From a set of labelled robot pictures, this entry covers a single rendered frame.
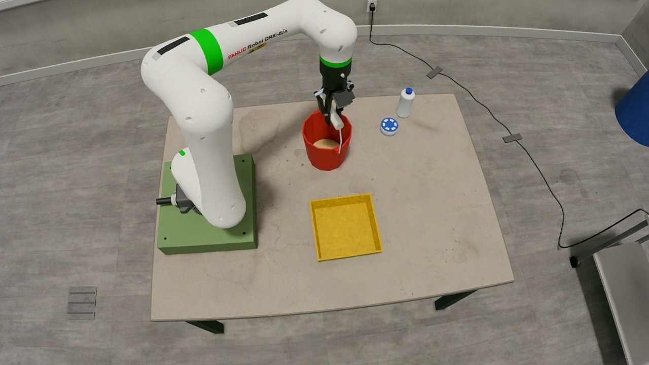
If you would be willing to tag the white plastic bottle with blue cap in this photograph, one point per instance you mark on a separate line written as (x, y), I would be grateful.
(405, 103)

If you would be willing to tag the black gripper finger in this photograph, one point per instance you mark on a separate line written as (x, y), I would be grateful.
(324, 108)
(349, 87)

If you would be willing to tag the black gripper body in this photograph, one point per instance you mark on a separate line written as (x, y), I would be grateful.
(330, 85)

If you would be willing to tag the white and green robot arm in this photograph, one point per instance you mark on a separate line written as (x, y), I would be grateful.
(178, 72)

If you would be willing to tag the yellow square tray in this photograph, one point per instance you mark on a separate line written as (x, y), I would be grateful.
(345, 226)

